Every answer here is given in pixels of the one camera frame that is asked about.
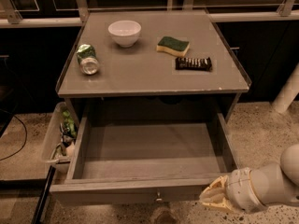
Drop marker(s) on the grey top drawer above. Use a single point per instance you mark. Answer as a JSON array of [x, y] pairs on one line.
[[145, 163]]

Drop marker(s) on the white ceramic bowl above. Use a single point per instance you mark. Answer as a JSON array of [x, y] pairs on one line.
[[124, 33]]

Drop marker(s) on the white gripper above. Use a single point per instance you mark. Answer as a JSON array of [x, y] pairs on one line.
[[239, 188]]

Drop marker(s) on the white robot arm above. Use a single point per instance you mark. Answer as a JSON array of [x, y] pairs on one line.
[[266, 138]]

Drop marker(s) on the green soda can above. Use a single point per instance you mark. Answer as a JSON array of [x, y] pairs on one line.
[[87, 60]]

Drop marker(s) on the metal railing frame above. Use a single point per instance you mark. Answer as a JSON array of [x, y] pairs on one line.
[[47, 13]]

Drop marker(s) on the grey drawer cabinet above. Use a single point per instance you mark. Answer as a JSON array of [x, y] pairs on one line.
[[143, 71]]

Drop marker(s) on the green yellow sponge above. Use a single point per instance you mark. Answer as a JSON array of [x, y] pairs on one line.
[[173, 46]]

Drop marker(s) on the black snack bar wrapper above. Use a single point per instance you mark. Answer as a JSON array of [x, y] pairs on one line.
[[193, 64]]

